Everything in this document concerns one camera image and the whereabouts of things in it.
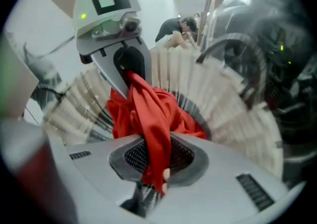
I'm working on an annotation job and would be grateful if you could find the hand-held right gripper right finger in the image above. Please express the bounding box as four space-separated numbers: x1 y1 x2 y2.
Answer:
146 131 308 224

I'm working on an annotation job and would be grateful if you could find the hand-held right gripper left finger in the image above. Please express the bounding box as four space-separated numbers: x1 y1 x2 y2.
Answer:
65 133 150 207

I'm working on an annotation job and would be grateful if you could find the red clothes garment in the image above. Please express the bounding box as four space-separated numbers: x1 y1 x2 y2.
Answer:
106 70 208 195

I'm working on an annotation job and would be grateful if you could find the beige slatted laundry basket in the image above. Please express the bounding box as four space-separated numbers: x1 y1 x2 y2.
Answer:
42 44 284 179

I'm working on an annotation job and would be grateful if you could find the dark grey washing machine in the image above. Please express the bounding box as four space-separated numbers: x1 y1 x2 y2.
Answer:
198 0 317 189

